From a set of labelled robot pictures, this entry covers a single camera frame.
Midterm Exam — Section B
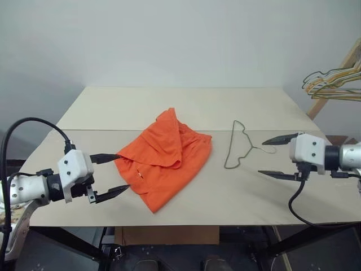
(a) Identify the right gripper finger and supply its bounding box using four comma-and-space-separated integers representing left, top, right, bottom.
261, 132, 300, 146
257, 170, 298, 182

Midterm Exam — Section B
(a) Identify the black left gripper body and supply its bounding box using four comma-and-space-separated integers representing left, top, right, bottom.
70, 174, 98, 204

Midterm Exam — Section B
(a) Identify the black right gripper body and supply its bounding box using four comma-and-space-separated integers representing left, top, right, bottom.
292, 160, 314, 182

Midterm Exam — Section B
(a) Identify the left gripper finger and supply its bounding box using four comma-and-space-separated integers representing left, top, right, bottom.
89, 153, 120, 165
94, 183, 131, 204

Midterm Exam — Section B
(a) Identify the olive green wire hanger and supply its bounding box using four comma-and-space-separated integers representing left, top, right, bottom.
223, 120, 277, 170

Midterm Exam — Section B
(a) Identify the orange garment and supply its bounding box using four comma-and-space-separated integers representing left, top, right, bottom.
115, 107, 213, 214

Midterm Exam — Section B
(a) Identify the wooden rack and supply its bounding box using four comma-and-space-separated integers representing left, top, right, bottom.
306, 38, 361, 121

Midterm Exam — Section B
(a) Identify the brown cardboard piece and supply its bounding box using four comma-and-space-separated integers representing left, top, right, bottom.
327, 135, 358, 147

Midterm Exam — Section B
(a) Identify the brown cardboard box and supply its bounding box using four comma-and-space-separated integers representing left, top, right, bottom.
114, 225, 220, 246

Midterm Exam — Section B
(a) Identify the dark rounded foot shape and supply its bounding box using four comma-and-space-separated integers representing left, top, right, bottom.
203, 255, 230, 271
135, 258, 162, 271

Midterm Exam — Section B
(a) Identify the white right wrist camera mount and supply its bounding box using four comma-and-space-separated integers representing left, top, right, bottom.
289, 133, 328, 176

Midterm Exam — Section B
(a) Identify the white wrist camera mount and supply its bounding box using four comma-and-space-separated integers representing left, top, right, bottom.
289, 133, 328, 176
58, 149, 95, 204

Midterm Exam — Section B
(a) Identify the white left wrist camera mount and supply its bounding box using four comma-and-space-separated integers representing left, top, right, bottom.
58, 149, 95, 204

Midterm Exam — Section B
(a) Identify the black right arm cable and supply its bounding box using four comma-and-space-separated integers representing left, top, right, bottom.
288, 168, 361, 227

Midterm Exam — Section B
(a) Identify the black metal table frame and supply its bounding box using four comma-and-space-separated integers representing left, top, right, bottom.
29, 225, 361, 271

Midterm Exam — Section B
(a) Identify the bundle of wire hangers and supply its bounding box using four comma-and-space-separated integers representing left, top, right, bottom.
302, 67, 361, 95

